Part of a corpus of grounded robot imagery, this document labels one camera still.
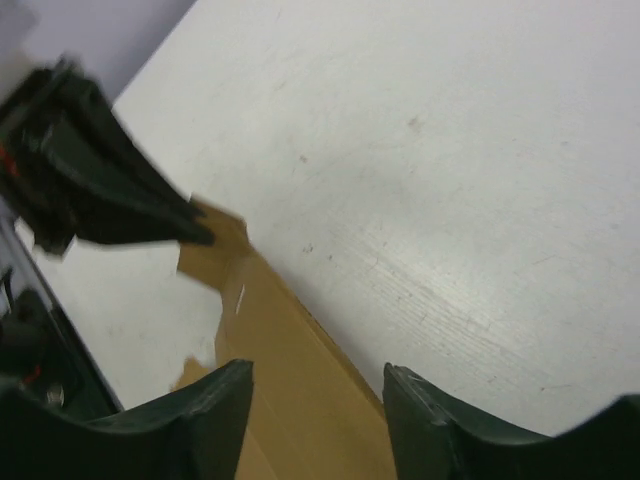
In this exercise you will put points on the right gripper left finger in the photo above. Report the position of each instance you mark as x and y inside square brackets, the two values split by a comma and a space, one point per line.
[196, 432]

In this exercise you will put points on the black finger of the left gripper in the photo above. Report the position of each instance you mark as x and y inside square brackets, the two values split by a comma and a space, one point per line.
[165, 210]

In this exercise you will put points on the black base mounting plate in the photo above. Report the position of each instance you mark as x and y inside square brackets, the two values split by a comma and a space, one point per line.
[40, 347]

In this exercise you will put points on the cardboard box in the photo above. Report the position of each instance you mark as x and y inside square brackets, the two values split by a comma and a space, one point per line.
[313, 415]

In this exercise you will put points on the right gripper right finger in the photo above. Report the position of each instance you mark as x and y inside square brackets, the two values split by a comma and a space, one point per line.
[437, 436]

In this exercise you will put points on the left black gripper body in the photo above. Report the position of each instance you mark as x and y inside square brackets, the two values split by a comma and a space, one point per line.
[65, 159]

